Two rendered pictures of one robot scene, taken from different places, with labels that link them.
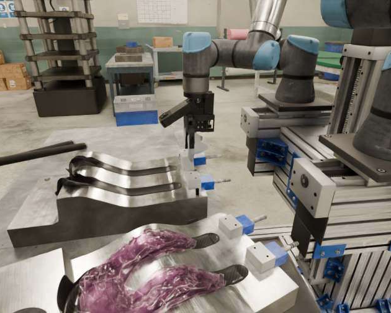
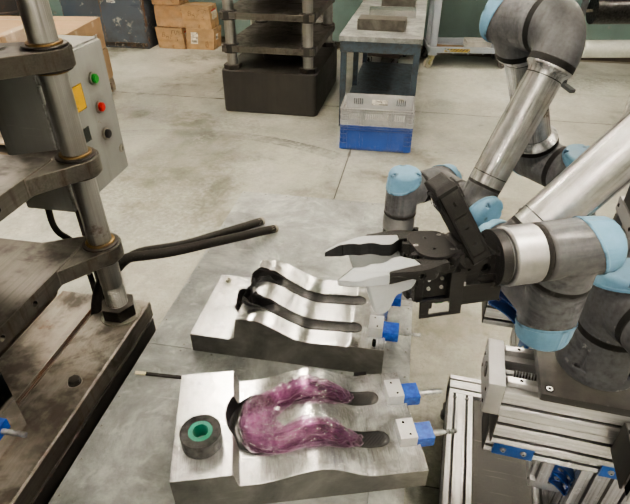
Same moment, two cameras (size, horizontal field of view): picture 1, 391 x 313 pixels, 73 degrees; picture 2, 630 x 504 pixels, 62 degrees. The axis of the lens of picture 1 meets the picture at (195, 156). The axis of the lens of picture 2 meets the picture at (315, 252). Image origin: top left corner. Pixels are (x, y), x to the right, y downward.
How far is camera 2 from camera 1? 62 cm
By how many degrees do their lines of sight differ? 21
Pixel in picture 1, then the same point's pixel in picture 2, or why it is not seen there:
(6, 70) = (188, 15)
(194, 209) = (368, 360)
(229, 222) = (392, 388)
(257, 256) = (400, 431)
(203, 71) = (404, 214)
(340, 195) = (511, 397)
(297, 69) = not seen: hidden behind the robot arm
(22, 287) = (202, 396)
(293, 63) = not seen: hidden behind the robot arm
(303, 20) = not seen: outside the picture
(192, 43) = (394, 185)
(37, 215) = (216, 324)
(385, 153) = (571, 369)
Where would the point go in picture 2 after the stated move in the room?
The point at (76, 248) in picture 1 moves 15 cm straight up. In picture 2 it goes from (245, 367) to (240, 323)
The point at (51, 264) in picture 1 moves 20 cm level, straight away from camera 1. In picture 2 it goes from (224, 383) to (214, 323)
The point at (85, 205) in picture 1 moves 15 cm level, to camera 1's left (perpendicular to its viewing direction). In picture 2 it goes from (259, 330) to (207, 315)
